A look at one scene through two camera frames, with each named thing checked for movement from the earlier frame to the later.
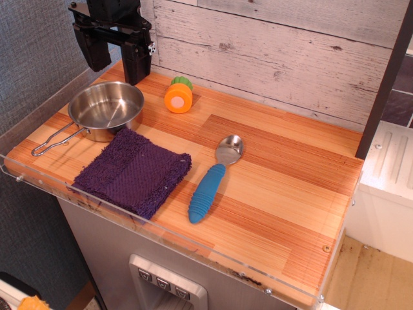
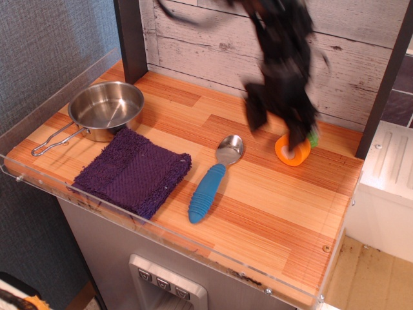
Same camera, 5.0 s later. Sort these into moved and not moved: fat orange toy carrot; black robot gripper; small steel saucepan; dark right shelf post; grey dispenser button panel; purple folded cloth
Moved: fat orange toy carrot; black robot gripper
Not moved: dark right shelf post; purple folded cloth; grey dispenser button panel; small steel saucepan
